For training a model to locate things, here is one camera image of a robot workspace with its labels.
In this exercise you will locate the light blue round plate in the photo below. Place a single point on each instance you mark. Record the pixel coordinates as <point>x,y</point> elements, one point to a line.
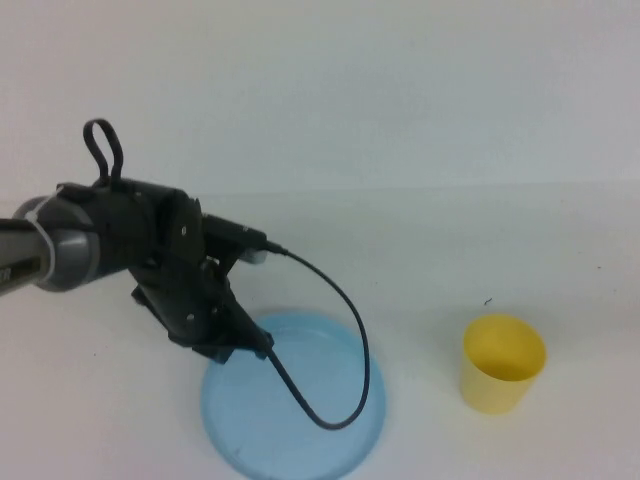
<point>280,430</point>

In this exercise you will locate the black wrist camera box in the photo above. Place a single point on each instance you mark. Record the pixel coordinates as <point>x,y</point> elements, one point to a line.
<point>230,231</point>

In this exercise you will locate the yellow plastic cup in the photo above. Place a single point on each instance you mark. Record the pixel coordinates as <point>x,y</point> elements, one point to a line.
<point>492,390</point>

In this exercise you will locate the white zip tie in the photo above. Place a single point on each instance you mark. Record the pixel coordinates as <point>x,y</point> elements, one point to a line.
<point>44,240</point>

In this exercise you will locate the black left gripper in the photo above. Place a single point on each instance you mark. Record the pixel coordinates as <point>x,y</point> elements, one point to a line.
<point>185,300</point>

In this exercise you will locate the grey and black left arm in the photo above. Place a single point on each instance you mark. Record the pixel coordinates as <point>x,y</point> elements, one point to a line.
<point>75,245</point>

